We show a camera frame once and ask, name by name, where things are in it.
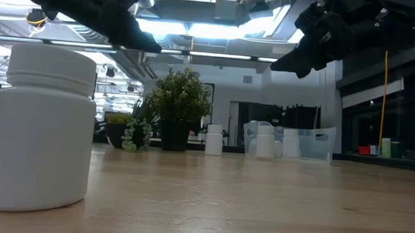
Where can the clear plastic basket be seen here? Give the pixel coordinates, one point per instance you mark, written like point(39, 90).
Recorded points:
point(315, 149)

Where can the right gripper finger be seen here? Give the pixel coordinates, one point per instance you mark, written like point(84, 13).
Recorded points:
point(309, 71)
point(297, 59)

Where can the white plastic pill bottle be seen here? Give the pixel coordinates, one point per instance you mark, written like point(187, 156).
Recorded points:
point(213, 143)
point(278, 149)
point(290, 144)
point(252, 132)
point(265, 143)
point(38, 140)

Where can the bushy green plant, black pot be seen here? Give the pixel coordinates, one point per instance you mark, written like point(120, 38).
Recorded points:
point(180, 101)

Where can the grey ceiling junction box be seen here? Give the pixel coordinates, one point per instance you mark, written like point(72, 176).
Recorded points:
point(226, 10)

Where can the grey wall vent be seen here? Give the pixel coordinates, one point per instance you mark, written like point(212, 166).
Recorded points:
point(247, 79)

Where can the small white box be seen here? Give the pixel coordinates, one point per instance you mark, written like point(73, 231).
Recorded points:
point(373, 150)

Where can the black round ceiling fixture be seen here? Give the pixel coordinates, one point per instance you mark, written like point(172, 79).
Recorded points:
point(36, 17)

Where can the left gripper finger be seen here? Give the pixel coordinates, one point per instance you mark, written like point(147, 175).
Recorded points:
point(133, 39)

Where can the succulent plants in dark bowl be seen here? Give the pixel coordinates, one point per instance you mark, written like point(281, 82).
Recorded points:
point(117, 133)

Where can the small red box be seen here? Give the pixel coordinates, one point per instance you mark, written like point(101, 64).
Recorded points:
point(364, 150)

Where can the light green cup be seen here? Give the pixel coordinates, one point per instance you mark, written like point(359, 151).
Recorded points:
point(386, 149)

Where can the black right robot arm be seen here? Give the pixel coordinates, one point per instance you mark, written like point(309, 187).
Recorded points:
point(390, 19)

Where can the black frame bar with lights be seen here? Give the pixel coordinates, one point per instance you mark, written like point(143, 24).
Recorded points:
point(217, 55)

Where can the dark green container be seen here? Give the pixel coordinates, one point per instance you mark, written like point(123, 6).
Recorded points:
point(396, 150)

